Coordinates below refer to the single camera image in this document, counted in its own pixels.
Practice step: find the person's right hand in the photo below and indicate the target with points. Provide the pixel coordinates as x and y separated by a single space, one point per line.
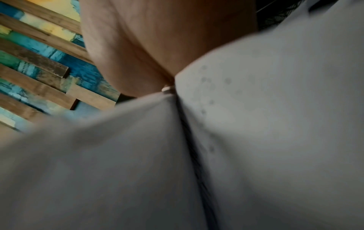
159 38

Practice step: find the white cloth garment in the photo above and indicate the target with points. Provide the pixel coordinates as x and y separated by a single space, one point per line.
256 134

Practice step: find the painted wooden slat panel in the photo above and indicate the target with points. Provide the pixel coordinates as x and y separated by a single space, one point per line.
42 60

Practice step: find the black mesh object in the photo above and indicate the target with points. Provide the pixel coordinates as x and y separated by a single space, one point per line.
277 15

